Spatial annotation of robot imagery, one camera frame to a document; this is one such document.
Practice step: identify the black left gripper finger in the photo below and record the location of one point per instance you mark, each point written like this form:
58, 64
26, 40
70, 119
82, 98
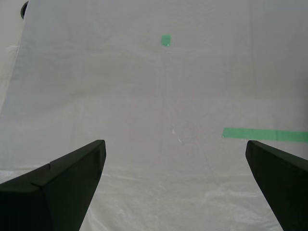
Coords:
60, 190
284, 187

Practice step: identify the long green tape strip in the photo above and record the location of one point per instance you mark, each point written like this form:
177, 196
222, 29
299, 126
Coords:
264, 134

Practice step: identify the white table cover sheet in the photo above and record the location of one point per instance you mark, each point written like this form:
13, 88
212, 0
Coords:
168, 96

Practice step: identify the small green tape square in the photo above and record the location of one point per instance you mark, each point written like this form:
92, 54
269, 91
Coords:
166, 40

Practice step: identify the dark round object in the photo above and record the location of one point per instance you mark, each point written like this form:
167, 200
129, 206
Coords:
24, 9

